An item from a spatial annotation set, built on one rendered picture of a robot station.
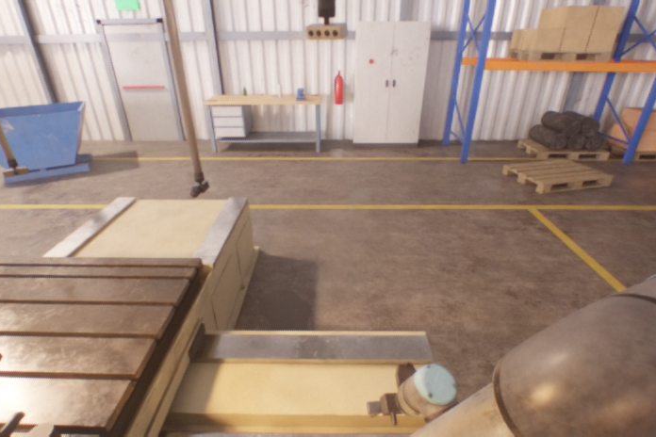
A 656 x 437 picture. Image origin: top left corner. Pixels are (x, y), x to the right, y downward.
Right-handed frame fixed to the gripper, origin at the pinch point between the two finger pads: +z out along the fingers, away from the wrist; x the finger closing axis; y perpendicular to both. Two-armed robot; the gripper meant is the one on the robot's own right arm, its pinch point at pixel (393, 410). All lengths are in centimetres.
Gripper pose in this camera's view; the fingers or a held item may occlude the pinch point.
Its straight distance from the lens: 121.6
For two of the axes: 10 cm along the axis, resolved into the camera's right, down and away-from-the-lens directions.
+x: 9.8, 0.4, 1.7
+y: 0.8, 7.8, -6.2
